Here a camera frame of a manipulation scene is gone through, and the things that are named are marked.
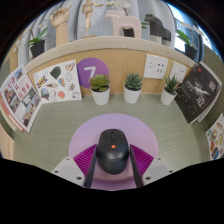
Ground colourful sticker sheet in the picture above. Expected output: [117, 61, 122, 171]
[205, 113, 224, 161]

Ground wooden hand model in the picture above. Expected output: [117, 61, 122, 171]
[49, 4, 73, 47]

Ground white sticker sheet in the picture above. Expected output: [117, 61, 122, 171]
[32, 59, 83, 104]

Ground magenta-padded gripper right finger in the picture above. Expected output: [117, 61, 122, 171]
[129, 143, 175, 188]

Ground round purple number sticker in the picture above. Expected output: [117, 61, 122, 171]
[76, 57, 110, 90]

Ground pink horse figurine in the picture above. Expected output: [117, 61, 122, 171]
[104, 9, 143, 39]

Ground small spiky succulent in white pot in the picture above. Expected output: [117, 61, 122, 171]
[159, 74, 182, 107]

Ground purple mouse pad with wrist rest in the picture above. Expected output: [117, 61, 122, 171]
[68, 113, 160, 192]

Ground light wooden desk ledge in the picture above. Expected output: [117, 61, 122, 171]
[23, 35, 202, 74]

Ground black horse figurine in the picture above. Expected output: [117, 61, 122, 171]
[143, 13, 173, 46]

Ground black computer mouse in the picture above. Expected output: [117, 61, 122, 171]
[96, 128, 130, 175]

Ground grey-white curtain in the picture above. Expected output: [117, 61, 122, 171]
[19, 0, 174, 44]

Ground magazine with photo cover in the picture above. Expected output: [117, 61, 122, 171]
[0, 64, 44, 133]

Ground white wall socket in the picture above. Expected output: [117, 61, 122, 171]
[169, 61, 188, 84]
[143, 53, 170, 80]

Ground red-spined book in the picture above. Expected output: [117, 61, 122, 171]
[0, 89, 18, 131]

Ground wooden mannequin figure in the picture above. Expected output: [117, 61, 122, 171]
[80, 0, 104, 33]

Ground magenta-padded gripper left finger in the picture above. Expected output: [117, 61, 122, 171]
[51, 143, 98, 189]

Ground large glass window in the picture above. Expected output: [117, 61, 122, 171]
[166, 3, 214, 51]

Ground black-covered book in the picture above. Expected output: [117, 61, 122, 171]
[173, 61, 223, 124]

